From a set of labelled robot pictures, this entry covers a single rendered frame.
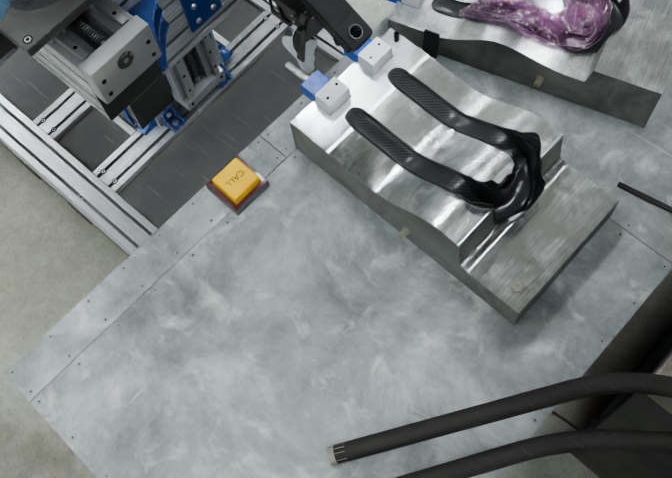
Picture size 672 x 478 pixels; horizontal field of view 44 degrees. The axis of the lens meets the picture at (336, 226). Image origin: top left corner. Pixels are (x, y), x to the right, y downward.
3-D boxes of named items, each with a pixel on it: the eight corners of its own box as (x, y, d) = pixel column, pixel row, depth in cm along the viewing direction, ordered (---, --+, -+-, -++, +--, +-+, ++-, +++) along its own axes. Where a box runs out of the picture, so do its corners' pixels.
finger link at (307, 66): (288, 56, 136) (292, 12, 128) (314, 76, 134) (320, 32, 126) (274, 65, 134) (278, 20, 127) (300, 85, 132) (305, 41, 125)
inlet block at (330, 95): (279, 81, 150) (275, 64, 145) (298, 64, 151) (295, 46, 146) (332, 123, 146) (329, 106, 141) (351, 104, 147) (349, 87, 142)
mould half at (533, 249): (295, 147, 151) (286, 108, 139) (391, 56, 158) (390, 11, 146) (514, 325, 135) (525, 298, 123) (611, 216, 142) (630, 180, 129)
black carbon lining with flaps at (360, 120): (339, 125, 145) (335, 95, 136) (401, 66, 149) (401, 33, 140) (497, 248, 133) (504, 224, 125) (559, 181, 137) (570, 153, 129)
